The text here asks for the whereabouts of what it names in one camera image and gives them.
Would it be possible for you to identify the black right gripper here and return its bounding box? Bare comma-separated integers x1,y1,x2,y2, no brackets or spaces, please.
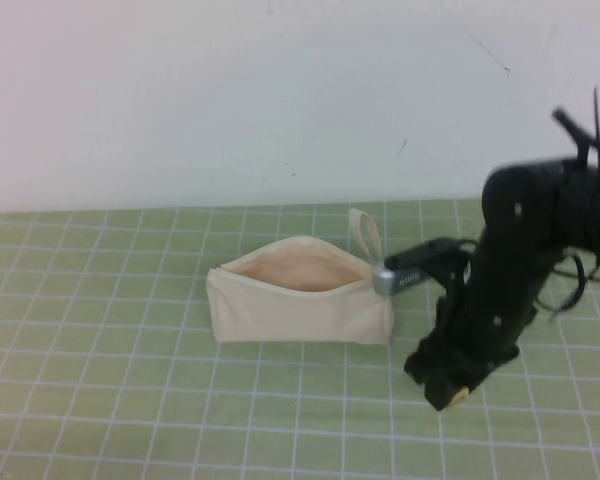
403,292,539,413

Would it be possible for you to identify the small beige eraser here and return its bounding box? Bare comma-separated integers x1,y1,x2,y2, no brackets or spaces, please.
443,386,470,410

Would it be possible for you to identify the cream fabric pencil case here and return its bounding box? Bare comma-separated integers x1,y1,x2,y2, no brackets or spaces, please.
205,207,396,346

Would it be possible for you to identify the green white-checked tablecloth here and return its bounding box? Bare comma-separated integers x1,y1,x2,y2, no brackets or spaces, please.
0,195,600,480

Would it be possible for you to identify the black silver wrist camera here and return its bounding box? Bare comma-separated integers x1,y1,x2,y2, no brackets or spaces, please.
372,237,477,296

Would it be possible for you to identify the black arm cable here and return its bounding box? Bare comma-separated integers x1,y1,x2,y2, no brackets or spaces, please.
533,249,600,312

